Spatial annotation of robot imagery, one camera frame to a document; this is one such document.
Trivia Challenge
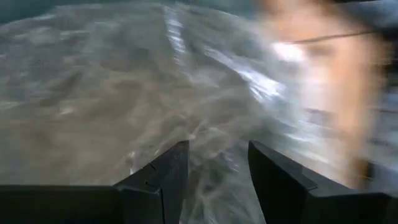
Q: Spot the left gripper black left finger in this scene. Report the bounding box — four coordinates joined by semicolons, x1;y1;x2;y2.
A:
0;140;190;224

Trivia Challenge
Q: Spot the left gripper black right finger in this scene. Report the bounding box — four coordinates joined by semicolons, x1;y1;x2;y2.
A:
248;139;398;224

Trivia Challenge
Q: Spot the clear plastic bag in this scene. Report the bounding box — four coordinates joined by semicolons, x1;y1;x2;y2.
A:
0;1;343;224

